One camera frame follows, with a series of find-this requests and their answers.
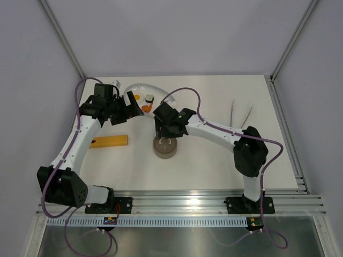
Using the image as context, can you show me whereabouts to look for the aluminium front rail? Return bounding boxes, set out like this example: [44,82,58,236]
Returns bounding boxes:
[36,190,327,217]

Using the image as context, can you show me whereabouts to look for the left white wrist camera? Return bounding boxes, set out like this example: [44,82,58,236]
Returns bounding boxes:
[112,80,121,88]

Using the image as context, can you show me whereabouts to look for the yellow wooden block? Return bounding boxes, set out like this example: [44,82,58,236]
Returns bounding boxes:
[90,134,129,149]

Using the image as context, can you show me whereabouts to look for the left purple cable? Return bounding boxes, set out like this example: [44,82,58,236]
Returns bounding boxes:
[40,77,118,255]

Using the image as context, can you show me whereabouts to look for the metal tongs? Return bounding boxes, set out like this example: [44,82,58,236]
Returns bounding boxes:
[229,99,253,129]

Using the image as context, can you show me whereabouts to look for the left aluminium frame post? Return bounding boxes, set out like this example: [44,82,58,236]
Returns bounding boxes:
[38,0,86,79]

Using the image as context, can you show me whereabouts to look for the round metal lunch box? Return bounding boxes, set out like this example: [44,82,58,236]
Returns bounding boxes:
[155,152,176,160]

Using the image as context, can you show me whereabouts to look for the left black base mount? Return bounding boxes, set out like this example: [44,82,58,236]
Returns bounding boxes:
[85,196,133,214]

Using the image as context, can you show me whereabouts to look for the right side aluminium rail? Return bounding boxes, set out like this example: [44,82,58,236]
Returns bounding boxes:
[264,75,311,194]

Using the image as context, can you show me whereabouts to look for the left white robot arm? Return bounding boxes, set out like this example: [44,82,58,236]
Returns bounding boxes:
[37,83,143,213]

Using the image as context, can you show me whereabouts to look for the fried egg toy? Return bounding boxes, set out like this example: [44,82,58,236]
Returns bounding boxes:
[134,93,145,105]

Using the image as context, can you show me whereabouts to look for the sushi roll toy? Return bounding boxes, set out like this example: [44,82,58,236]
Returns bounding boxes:
[145,94,154,103]

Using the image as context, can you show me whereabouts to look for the white slotted cable duct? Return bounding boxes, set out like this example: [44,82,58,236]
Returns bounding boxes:
[47,217,249,226]

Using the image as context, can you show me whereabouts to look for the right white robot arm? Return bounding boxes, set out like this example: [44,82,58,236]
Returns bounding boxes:
[153,102,269,212]

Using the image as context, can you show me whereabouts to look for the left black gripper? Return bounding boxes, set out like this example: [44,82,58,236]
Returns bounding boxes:
[107,92,144,125]

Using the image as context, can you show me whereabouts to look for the white oval plate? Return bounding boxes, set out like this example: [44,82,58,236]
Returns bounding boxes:
[123,83,168,117]

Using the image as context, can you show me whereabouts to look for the orange carrot piece toy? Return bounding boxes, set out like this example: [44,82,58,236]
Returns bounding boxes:
[141,103,153,113]

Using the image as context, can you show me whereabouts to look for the aluminium rail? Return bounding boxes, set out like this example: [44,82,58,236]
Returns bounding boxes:
[36,190,327,217]
[264,75,311,194]

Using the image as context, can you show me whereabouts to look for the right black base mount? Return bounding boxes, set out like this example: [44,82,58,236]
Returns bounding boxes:
[223,196,275,215]

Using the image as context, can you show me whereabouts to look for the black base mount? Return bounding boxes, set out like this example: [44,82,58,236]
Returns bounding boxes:
[223,196,275,215]
[85,196,133,214]

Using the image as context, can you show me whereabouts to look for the right aluminium frame post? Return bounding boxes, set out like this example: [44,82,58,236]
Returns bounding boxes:
[270,0,321,82]

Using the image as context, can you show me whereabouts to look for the aluminium frame post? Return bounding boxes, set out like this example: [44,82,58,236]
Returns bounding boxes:
[270,0,321,82]
[38,0,86,79]

